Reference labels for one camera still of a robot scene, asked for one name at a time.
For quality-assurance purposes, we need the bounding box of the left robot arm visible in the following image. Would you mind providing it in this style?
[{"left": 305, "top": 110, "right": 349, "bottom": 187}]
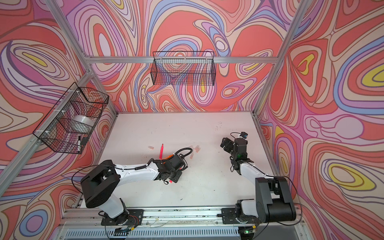
[{"left": 79, "top": 151, "right": 191, "bottom": 227}]

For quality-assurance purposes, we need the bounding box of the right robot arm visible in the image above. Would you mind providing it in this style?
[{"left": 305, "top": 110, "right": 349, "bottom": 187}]
[{"left": 219, "top": 137, "right": 303, "bottom": 226}]

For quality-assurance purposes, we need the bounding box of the orange highlighter top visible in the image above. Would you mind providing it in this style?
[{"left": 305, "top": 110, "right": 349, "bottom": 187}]
[{"left": 163, "top": 154, "right": 174, "bottom": 160}]

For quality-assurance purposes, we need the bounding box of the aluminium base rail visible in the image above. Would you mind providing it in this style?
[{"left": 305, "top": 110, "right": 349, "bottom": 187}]
[{"left": 59, "top": 205, "right": 304, "bottom": 229}]

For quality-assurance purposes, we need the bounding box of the black wire basket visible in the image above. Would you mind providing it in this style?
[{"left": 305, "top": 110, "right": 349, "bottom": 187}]
[
  {"left": 151, "top": 51, "right": 216, "bottom": 86},
  {"left": 33, "top": 83, "right": 109, "bottom": 154}
]

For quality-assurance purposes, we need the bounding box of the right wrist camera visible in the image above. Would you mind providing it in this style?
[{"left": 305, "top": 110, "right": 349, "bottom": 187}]
[{"left": 240, "top": 132, "right": 248, "bottom": 139}]

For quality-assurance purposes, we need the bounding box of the left black wire basket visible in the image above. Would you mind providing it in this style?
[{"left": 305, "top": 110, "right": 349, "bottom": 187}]
[{"left": 33, "top": 83, "right": 109, "bottom": 154}]

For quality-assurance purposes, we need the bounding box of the back black wire basket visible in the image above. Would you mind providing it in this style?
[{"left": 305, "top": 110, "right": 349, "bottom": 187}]
[{"left": 151, "top": 51, "right": 216, "bottom": 86}]

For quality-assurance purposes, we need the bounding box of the black marker in basket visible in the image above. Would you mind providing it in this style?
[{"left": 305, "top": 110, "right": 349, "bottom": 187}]
[{"left": 77, "top": 136, "right": 82, "bottom": 154}]

